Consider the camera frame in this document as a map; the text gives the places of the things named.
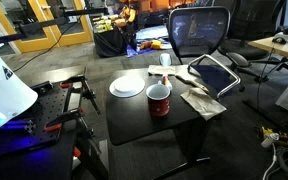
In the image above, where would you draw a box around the black office chair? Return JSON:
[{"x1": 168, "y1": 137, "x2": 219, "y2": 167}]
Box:
[{"x1": 218, "y1": 0, "x2": 288, "y2": 82}]

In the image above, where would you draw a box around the white power adapter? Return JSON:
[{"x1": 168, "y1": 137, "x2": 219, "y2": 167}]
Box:
[{"x1": 261, "y1": 133, "x2": 279, "y2": 148}]

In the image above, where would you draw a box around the black perforated mounting board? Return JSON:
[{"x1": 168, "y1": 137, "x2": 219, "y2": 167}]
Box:
[{"x1": 0, "y1": 83, "x2": 71, "y2": 157}]

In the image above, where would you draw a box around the crumpled beige napkin near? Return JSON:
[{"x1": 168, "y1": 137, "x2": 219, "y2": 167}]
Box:
[{"x1": 181, "y1": 88, "x2": 226, "y2": 121}]

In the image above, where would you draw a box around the crumpled beige napkin far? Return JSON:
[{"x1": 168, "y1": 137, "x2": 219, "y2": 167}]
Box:
[{"x1": 148, "y1": 65, "x2": 176, "y2": 75}]

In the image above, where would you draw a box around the black cloth covered table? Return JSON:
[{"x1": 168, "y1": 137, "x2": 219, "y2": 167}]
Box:
[{"x1": 93, "y1": 15, "x2": 137, "y2": 58}]

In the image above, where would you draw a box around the white plate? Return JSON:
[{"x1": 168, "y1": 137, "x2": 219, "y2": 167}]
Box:
[{"x1": 109, "y1": 75, "x2": 145, "y2": 98}]

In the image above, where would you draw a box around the glue stick bottle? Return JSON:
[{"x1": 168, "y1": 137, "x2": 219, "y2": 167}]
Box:
[{"x1": 162, "y1": 75, "x2": 173, "y2": 91}]

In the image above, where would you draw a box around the yellow door frame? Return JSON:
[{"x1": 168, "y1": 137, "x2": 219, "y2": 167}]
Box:
[{"x1": 0, "y1": 0, "x2": 92, "y2": 53}]

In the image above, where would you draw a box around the red enamel mug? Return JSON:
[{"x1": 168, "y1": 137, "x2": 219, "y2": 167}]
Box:
[{"x1": 146, "y1": 83, "x2": 171, "y2": 116}]

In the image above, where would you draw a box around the crumpled beige napkin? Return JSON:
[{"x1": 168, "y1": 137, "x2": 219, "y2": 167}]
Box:
[
  {"x1": 181, "y1": 88, "x2": 226, "y2": 121},
  {"x1": 148, "y1": 65, "x2": 176, "y2": 75}
]

